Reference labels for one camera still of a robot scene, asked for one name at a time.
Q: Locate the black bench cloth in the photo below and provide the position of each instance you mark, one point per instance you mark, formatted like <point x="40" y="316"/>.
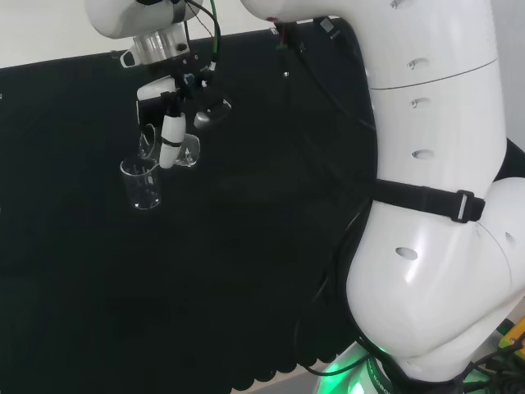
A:
<point x="164" y="287"/>

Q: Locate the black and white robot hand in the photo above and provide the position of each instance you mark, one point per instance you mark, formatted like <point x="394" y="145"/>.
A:
<point x="171" y="135"/>

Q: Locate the clear glass beaker with label patch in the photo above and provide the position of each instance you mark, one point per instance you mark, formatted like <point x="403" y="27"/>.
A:
<point x="189" y="152"/>

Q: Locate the yellow stop button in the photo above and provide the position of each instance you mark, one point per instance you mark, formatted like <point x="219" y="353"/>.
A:
<point x="514" y="334"/>

